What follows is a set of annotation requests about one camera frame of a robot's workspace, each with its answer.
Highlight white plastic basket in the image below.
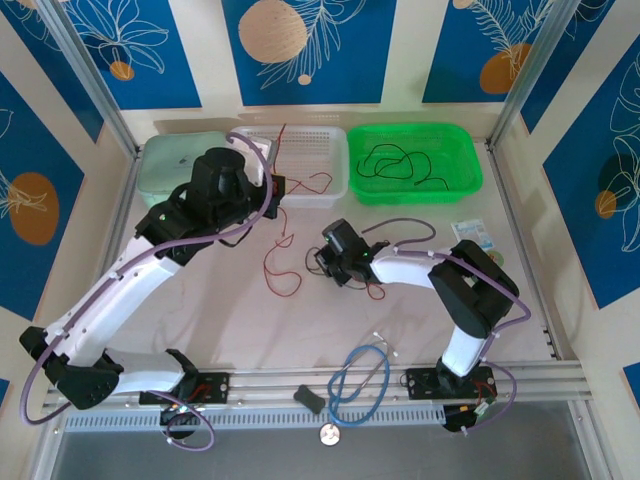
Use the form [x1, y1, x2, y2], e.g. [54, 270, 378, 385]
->
[219, 124, 350, 210]

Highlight mint green tray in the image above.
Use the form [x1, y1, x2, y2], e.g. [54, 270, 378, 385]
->
[137, 130, 229, 211]

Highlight blue stethoscope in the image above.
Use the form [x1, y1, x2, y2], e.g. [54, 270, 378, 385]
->
[318, 332, 401, 447]

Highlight white blue packet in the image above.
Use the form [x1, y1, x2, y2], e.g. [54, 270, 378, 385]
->
[449, 218, 497, 251]

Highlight small black plastic block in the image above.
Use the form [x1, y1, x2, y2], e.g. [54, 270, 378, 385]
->
[293, 383, 326, 415]

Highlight green plastic basket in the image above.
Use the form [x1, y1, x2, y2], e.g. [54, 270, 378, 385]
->
[345, 122, 485, 206]

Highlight grey metal shelf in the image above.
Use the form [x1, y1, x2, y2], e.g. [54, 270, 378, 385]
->
[49, 429, 596, 480]

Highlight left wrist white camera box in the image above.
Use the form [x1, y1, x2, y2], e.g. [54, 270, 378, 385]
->
[244, 137, 275, 189]

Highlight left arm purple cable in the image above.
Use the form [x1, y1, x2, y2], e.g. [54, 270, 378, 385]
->
[22, 133, 275, 454]

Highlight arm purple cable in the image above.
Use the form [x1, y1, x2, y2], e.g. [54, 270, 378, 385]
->
[22, 133, 275, 454]
[360, 217, 531, 435]

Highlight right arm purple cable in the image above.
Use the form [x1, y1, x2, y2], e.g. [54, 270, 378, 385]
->
[360, 217, 531, 435]

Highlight aluminium front rail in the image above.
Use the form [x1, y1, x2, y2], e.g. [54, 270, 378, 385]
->
[42, 360, 594, 407]

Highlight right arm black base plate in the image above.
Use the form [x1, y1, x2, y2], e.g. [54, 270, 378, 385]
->
[405, 366, 497, 401]

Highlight grey slotted cable duct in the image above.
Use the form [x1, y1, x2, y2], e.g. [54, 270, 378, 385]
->
[63, 403, 447, 432]

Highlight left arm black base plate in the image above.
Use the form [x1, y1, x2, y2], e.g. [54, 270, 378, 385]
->
[138, 369, 232, 407]

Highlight aluminium frame post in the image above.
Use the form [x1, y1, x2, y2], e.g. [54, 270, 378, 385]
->
[487, 0, 584, 151]
[33, 0, 141, 159]

